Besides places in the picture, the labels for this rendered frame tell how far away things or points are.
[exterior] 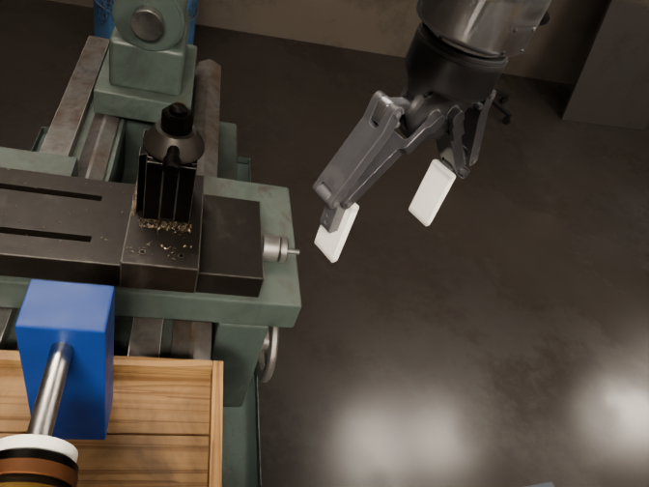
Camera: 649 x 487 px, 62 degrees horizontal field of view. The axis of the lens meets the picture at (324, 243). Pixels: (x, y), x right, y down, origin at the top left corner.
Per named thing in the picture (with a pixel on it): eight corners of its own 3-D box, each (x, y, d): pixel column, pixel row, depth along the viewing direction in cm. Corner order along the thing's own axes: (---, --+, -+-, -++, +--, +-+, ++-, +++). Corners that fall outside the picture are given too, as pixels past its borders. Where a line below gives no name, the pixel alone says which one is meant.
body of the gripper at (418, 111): (467, 63, 38) (417, 169, 44) (533, 55, 43) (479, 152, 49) (397, 13, 41) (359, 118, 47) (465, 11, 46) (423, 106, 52)
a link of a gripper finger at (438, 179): (432, 159, 56) (437, 157, 56) (407, 210, 61) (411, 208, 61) (452, 177, 54) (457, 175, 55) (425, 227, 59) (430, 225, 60)
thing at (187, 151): (203, 168, 72) (206, 150, 70) (139, 158, 70) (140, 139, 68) (205, 134, 77) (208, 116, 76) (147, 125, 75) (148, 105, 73)
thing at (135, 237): (194, 294, 76) (199, 269, 72) (118, 287, 73) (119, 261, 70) (201, 198, 90) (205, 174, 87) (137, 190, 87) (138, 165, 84)
